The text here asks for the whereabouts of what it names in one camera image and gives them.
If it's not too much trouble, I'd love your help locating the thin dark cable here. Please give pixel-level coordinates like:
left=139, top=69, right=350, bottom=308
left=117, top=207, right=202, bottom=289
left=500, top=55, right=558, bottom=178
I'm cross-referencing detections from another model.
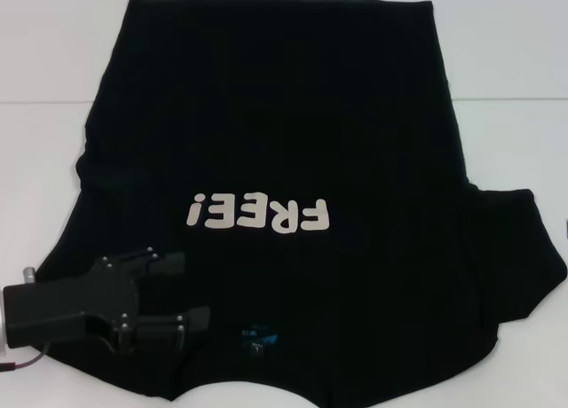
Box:
left=0, top=341, right=52, bottom=373

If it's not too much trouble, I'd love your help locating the black shirt with FREE print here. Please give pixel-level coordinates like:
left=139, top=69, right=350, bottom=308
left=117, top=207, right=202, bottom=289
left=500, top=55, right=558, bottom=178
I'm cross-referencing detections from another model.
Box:
left=34, top=0, right=568, bottom=381

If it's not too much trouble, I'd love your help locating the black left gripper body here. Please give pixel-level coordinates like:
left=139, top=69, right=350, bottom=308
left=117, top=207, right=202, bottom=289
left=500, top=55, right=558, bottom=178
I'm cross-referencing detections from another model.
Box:
left=2, top=255, right=140, bottom=355

